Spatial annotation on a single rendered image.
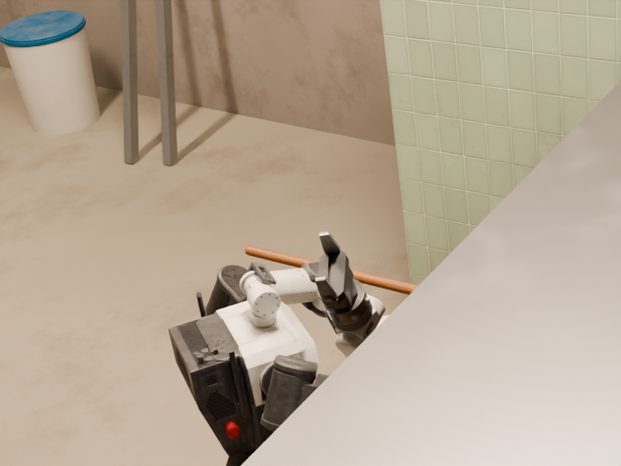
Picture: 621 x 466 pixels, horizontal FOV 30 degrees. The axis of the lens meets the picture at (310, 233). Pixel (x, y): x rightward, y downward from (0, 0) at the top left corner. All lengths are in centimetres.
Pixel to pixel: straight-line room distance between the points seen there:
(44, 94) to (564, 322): 619
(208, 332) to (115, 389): 233
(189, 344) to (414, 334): 136
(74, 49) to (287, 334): 485
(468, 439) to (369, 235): 453
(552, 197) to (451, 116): 273
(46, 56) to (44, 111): 38
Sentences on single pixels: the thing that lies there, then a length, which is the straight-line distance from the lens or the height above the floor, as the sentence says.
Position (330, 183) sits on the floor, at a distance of 624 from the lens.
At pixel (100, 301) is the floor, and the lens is 562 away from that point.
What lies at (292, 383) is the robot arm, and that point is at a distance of 249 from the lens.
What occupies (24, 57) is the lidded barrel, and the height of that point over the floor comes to 54.
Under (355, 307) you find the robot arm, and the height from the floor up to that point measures 161.
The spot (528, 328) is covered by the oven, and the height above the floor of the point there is 210.
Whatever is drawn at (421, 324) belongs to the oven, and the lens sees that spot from 138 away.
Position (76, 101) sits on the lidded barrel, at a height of 20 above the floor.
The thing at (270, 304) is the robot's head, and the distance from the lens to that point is 261.
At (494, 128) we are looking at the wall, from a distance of 427.
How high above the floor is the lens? 290
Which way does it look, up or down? 30 degrees down
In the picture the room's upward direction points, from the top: 9 degrees counter-clockwise
